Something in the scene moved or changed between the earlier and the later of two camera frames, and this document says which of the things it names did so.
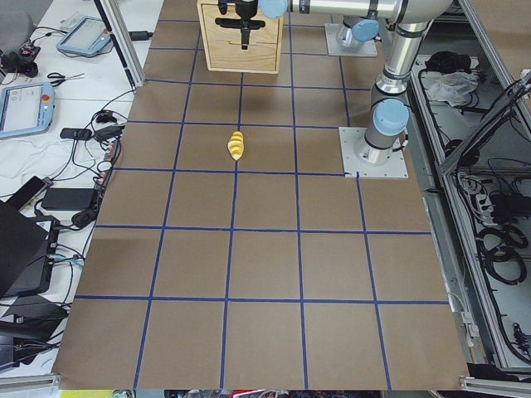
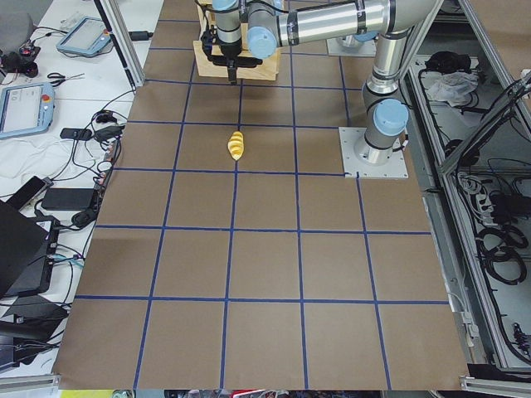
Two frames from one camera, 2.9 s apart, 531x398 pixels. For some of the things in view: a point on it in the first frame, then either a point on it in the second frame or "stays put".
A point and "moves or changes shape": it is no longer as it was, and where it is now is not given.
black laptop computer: (28, 250) stays put
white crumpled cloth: (452, 86) stays put
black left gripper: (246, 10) -> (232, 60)
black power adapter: (68, 199) stays put
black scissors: (62, 78) stays put
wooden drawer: (270, 33) moves or changes shape
